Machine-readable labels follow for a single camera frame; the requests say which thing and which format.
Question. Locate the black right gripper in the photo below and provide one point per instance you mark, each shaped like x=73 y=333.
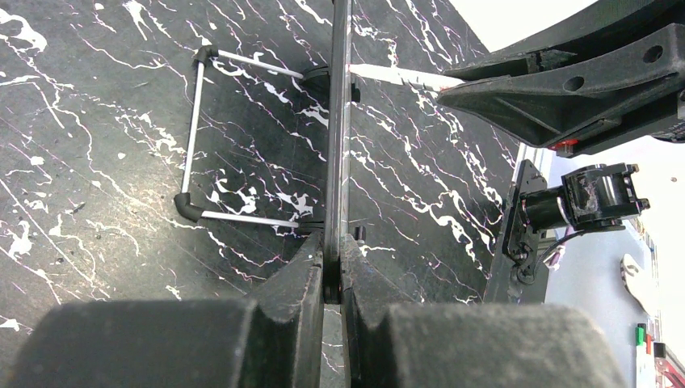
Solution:
x=594 y=105

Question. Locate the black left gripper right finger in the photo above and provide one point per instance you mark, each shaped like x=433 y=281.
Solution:
x=392 y=341

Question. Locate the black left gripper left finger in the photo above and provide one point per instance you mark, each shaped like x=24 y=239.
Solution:
x=270 y=337

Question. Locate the white marker red cap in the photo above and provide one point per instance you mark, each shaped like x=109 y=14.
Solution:
x=405 y=77

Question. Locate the white board black frame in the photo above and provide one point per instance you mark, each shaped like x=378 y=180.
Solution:
x=337 y=186

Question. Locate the metal whiteboard stand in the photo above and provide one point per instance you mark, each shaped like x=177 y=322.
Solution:
x=247 y=144

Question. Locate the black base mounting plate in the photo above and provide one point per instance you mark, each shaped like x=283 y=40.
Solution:
x=517 y=246

